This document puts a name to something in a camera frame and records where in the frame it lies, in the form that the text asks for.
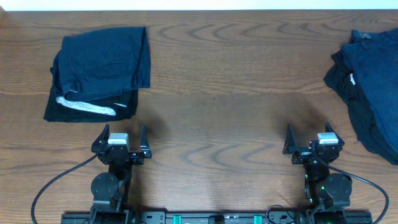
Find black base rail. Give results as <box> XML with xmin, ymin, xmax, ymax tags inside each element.
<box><xmin>60</xmin><ymin>210</ymin><xmax>373</xmax><ymax>224</ymax></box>

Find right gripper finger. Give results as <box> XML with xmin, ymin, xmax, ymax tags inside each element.
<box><xmin>284</xmin><ymin>124</ymin><xmax>297</xmax><ymax>149</ymax></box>
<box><xmin>325</xmin><ymin>122</ymin><xmax>344</xmax><ymax>146</ymax></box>

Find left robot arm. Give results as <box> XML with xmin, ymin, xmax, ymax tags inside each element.
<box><xmin>90</xmin><ymin>124</ymin><xmax>152</xmax><ymax>223</ymax></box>

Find folded black shorts white stripe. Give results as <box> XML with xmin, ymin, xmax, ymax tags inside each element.
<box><xmin>44</xmin><ymin>87</ymin><xmax>138</xmax><ymax>123</ymax></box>

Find folded navy shorts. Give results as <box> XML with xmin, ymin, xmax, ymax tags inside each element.
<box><xmin>52</xmin><ymin>27</ymin><xmax>151</xmax><ymax>101</ymax></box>

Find black garment with logo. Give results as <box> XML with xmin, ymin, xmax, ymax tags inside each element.
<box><xmin>323</xmin><ymin>51</ymin><xmax>397</xmax><ymax>166</ymax></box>

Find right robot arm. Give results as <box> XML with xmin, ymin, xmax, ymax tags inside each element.
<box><xmin>282</xmin><ymin>123</ymin><xmax>352</xmax><ymax>223</ymax></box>

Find blue denim shorts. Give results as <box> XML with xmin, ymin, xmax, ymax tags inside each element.
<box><xmin>341</xmin><ymin>29</ymin><xmax>397</xmax><ymax>154</ymax></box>

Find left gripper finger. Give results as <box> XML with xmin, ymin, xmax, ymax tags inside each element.
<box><xmin>92</xmin><ymin>124</ymin><xmax>109</xmax><ymax>147</ymax></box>
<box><xmin>140</xmin><ymin>125</ymin><xmax>150</xmax><ymax>153</ymax></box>

